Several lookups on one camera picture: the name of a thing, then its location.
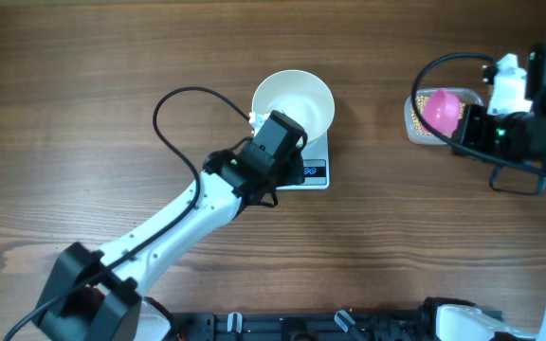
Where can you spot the clear plastic container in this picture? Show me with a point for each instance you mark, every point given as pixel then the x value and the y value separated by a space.
pixel 415 131

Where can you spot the white bowl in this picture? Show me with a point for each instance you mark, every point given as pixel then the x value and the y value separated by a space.
pixel 300 95

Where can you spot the white digital kitchen scale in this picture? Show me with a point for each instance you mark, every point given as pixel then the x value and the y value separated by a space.
pixel 316 167

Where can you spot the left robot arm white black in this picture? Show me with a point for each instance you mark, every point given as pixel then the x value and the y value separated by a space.
pixel 102 294

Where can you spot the pink plastic measuring scoop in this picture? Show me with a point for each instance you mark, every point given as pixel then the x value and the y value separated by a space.
pixel 443 111

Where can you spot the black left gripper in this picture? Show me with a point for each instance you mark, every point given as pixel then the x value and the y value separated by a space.
pixel 295 174

